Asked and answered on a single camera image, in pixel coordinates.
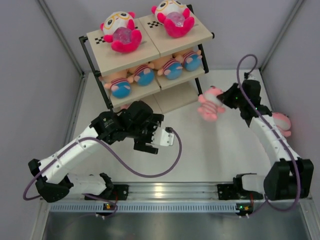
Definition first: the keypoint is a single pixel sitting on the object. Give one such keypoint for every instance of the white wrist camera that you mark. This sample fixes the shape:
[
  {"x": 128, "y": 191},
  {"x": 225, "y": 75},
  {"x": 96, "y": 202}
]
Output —
[
  {"x": 162, "y": 137},
  {"x": 250, "y": 76}
]

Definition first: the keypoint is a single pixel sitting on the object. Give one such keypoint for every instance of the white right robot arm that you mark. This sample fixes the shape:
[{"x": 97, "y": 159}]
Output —
[{"x": 289, "y": 173}]

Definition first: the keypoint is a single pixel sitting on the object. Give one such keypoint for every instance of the white pink panda plush glasses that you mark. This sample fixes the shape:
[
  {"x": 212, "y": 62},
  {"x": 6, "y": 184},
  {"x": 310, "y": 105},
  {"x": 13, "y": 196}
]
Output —
[{"x": 120, "y": 31}]

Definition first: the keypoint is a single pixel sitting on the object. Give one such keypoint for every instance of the beige three-tier shelf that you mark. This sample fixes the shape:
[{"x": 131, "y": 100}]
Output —
[{"x": 151, "y": 58}]

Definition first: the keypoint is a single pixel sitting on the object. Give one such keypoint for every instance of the peach doll on middle shelf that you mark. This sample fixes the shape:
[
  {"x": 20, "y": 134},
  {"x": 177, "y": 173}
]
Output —
[{"x": 189, "y": 58}]

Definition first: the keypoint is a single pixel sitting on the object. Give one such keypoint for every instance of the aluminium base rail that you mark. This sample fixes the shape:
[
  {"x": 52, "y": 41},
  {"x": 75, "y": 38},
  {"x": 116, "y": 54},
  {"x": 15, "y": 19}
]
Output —
[{"x": 150, "y": 191}]

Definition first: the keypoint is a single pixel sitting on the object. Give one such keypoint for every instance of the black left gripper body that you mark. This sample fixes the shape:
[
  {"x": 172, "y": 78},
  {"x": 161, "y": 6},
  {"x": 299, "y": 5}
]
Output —
[{"x": 145, "y": 132}]

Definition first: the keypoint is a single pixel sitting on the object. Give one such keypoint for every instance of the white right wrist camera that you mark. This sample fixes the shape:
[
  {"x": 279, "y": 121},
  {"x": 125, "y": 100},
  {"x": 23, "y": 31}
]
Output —
[{"x": 250, "y": 76}]

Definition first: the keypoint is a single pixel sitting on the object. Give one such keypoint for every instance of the white panda toy on shelf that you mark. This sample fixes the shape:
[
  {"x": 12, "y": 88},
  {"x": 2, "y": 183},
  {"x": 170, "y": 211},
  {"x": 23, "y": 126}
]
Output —
[{"x": 174, "y": 16}]

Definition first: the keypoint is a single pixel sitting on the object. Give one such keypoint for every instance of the peach doll blue pants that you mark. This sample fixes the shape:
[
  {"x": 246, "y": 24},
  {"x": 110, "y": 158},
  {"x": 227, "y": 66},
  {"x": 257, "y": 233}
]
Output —
[
  {"x": 118, "y": 84},
  {"x": 142, "y": 74},
  {"x": 168, "y": 67}
]

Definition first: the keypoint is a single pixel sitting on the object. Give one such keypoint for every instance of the white slotted cable duct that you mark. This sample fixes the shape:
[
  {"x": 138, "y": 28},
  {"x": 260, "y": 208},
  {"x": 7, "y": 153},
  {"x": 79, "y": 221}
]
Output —
[{"x": 149, "y": 207}]

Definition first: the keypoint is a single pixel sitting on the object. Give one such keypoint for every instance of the pink plush corner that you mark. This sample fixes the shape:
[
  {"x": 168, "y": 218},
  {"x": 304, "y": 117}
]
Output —
[{"x": 210, "y": 105}]

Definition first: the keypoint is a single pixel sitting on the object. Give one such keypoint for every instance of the aluminium frame post right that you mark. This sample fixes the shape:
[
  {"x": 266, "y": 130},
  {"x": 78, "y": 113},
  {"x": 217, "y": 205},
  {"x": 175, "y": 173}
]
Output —
[{"x": 284, "y": 28}]

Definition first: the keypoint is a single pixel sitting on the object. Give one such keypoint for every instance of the aluminium frame post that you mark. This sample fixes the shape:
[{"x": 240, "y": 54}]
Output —
[
  {"x": 58, "y": 32},
  {"x": 284, "y": 28}
]

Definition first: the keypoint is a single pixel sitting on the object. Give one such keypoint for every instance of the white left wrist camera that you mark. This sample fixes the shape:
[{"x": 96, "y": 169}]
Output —
[{"x": 162, "y": 137}]

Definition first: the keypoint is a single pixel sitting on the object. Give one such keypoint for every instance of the pink striped plush bottom shelf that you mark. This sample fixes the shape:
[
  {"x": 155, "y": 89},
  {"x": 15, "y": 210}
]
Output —
[{"x": 126, "y": 106}]

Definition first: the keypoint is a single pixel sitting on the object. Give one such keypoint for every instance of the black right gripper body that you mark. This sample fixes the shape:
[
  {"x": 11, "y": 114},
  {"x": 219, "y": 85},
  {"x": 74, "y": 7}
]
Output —
[{"x": 233, "y": 99}]

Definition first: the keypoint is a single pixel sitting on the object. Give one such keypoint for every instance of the aluminium frame post left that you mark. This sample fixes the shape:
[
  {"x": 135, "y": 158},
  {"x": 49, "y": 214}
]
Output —
[{"x": 58, "y": 32}]

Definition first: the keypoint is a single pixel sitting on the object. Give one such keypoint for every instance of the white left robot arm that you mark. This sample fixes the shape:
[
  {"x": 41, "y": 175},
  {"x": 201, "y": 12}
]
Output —
[{"x": 53, "y": 179}]

